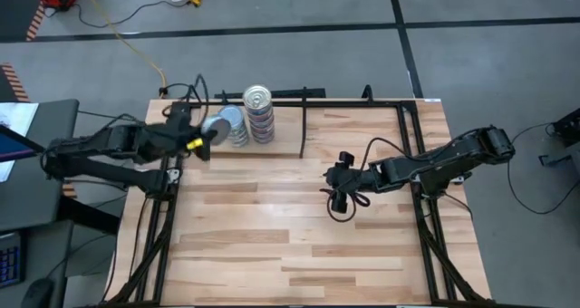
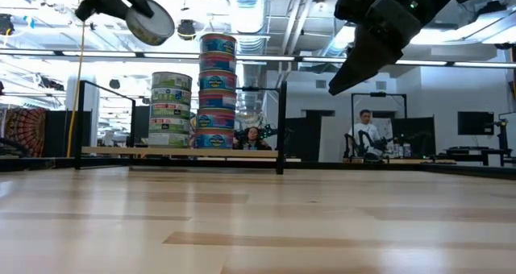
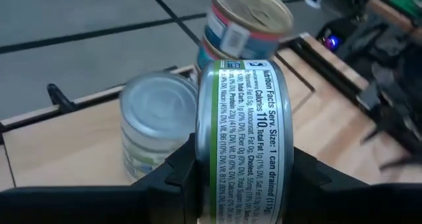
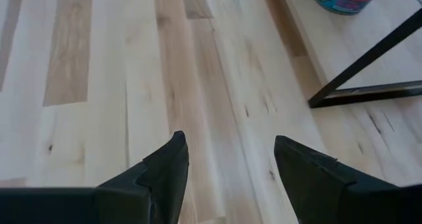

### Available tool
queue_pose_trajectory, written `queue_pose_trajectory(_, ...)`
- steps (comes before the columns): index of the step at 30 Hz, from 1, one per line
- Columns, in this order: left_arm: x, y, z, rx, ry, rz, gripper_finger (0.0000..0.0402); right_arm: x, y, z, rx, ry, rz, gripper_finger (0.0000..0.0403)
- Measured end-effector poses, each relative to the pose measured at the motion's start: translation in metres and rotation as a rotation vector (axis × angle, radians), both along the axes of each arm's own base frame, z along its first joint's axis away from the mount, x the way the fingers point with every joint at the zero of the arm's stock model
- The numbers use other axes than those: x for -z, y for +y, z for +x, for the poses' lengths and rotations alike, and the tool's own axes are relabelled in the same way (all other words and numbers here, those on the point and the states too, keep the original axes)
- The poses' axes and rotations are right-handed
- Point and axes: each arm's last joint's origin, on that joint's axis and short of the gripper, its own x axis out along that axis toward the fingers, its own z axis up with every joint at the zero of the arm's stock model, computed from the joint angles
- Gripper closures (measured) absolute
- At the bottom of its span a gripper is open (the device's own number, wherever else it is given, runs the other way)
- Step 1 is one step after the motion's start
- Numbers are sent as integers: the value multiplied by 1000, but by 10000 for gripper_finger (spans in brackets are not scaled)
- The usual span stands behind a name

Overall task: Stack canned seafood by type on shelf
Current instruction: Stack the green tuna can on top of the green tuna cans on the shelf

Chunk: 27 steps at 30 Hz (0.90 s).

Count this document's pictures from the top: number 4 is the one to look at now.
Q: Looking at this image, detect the wooden shelf board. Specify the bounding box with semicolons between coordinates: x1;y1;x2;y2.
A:
260;0;422;101

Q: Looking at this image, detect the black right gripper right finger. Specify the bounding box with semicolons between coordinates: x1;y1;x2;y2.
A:
273;134;400;224

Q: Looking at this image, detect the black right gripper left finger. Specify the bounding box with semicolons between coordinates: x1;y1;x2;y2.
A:
95;130;191;224

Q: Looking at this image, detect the black metal shelf frame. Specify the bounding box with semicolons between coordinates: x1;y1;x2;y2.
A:
307;7;422;109

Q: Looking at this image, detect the Wild Planet pink salmon can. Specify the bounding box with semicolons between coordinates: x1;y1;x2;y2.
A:
309;0;386;16

